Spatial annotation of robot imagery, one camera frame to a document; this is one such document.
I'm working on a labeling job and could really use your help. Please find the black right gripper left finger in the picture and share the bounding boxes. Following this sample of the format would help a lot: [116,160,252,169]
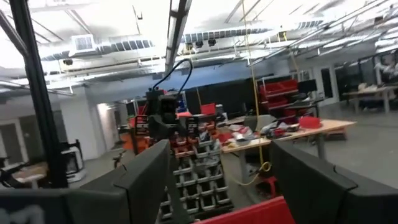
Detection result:
[0,139,192,224]

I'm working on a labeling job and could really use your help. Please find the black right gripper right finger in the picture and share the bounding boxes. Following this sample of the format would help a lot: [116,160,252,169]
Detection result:
[269,139,398,224]

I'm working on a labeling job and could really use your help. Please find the grey parts bin rack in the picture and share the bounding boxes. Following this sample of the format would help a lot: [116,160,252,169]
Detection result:
[158,119,234,220]

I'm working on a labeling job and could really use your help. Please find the red plastic bin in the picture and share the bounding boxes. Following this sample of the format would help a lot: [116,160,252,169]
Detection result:
[192,195,296,224]

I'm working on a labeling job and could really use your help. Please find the small red storage bin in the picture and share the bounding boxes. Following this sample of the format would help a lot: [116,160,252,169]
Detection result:
[298,116,322,129]

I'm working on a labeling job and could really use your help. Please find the red bin shelf rack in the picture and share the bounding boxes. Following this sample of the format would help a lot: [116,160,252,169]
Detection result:
[257,77,301,124]

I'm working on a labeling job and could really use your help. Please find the red wheeled cart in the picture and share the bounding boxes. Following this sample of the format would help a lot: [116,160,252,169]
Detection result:
[256,175,279,199]

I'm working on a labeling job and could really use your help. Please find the red box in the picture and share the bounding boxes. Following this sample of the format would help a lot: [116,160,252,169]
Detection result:
[200,103,217,116]

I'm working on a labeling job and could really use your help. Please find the cluttered wooden work table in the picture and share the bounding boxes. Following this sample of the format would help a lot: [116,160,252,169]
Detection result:
[220,119,357,182]

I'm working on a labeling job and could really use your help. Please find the black partition panel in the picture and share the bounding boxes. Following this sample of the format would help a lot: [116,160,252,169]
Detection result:
[184,78,259,116]

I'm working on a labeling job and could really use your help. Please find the white mobile machine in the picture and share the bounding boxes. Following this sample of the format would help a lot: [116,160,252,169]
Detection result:
[60,139,88,184]

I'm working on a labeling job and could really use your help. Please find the grey office chair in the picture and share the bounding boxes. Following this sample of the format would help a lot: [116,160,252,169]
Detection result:
[243,114,278,132]

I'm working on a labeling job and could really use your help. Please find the black monitor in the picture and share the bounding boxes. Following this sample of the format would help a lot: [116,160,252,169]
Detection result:
[297,78,318,95]

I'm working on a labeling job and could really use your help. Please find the round wooden table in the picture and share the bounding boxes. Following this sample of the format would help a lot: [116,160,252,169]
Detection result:
[11,161,49,189]

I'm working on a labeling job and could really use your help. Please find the long wooden table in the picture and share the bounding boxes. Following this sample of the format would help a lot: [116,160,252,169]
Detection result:
[341,85,398,114]

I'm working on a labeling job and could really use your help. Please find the white ceiling air vent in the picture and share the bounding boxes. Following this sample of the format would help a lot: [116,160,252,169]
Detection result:
[69,34,98,57]

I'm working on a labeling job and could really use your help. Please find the yellow hanging cable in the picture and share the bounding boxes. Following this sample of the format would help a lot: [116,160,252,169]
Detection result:
[240,0,273,187]

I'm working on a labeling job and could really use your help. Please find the black aluminium rig frame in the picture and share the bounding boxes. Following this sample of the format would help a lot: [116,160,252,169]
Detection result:
[0,0,194,189]

